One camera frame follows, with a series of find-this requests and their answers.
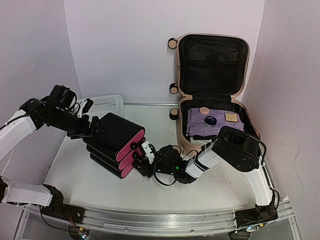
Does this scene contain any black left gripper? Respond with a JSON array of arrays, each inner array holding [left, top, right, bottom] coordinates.
[[50, 107, 107, 140]]

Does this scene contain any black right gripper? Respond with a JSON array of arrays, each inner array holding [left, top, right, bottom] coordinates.
[[132, 155, 176, 178]]

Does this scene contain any black pink drawer organizer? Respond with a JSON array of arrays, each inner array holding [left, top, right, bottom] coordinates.
[[83, 112, 145, 179]]

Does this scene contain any white perforated plastic basket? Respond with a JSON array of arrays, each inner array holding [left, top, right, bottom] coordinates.
[[75, 94, 124, 119]]

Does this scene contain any purple shirt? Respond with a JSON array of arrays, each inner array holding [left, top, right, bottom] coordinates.
[[186, 108, 245, 137]]

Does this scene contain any beige hard-shell suitcase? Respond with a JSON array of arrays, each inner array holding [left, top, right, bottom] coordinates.
[[167, 33, 261, 153]]

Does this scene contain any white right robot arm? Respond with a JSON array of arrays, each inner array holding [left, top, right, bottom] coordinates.
[[132, 126, 280, 222]]

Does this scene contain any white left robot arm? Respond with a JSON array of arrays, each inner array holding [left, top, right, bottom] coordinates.
[[0, 85, 107, 219]]

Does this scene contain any round black compact case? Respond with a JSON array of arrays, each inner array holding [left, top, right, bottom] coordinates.
[[204, 115, 218, 127]]

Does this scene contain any square tan coaster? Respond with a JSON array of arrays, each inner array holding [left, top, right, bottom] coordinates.
[[225, 112, 238, 123]]

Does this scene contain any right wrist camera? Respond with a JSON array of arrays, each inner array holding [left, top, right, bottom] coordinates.
[[141, 140, 156, 164]]

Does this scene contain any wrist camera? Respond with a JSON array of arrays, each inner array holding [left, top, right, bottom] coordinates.
[[141, 140, 156, 164], [76, 98, 94, 118]]

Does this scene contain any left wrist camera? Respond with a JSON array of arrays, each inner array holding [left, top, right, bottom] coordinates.
[[76, 98, 94, 118]]

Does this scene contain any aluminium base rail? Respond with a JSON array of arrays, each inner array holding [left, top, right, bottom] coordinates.
[[23, 189, 297, 233]]

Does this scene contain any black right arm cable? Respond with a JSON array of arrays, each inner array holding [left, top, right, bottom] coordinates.
[[224, 131, 267, 161]]

